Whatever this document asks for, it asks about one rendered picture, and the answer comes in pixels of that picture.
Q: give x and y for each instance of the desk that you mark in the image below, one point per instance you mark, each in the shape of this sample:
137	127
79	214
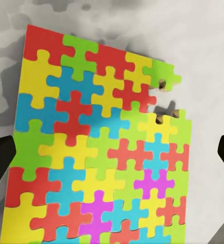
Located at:
186	33

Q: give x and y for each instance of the jigsaw puzzle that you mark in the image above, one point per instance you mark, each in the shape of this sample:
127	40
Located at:
92	166

